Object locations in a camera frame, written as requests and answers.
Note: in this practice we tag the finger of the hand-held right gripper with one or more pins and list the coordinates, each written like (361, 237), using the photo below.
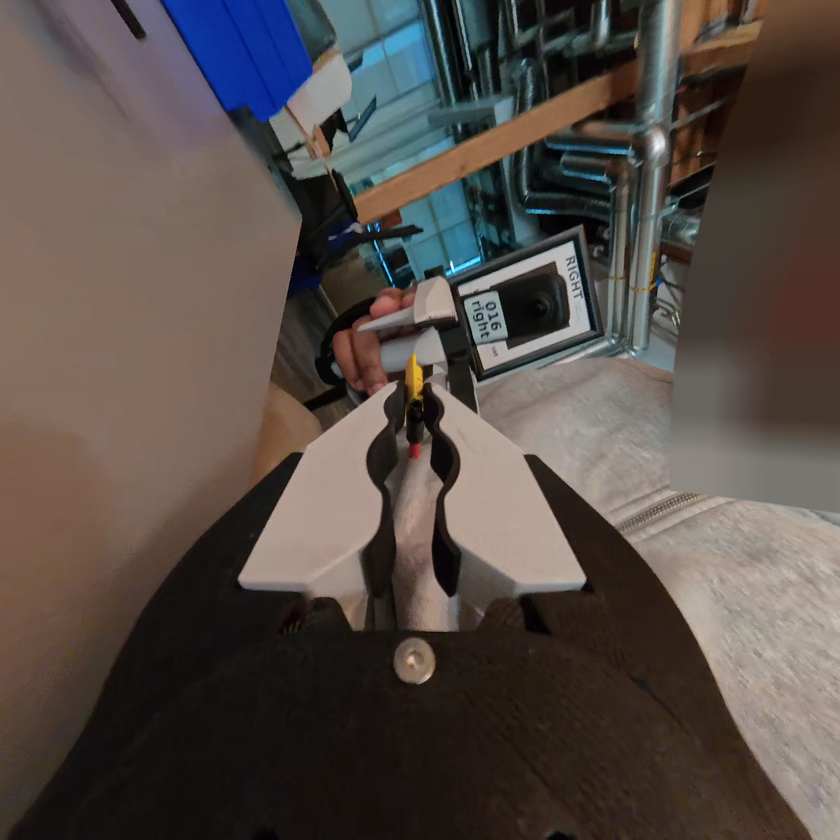
(426, 302)
(413, 351)

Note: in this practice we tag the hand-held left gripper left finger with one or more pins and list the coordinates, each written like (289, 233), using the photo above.
(315, 512)

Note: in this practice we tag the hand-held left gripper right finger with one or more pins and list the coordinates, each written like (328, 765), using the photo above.
(505, 518)

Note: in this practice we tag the yellow lego connector piece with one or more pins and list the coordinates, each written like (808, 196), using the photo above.
(413, 377)

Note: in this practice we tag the person's right hand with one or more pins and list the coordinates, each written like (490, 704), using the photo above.
(361, 358)

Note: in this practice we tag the wooden beam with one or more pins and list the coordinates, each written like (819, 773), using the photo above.
(525, 131)

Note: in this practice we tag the person's grey sweatshirt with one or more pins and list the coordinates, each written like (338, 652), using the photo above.
(722, 623)

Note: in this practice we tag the silver metal pipe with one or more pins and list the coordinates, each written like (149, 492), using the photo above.
(653, 98)

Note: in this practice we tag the blue plastic bin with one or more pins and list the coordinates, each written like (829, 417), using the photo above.
(243, 46)

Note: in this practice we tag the flexible metal duct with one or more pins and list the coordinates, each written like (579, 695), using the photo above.
(558, 184)

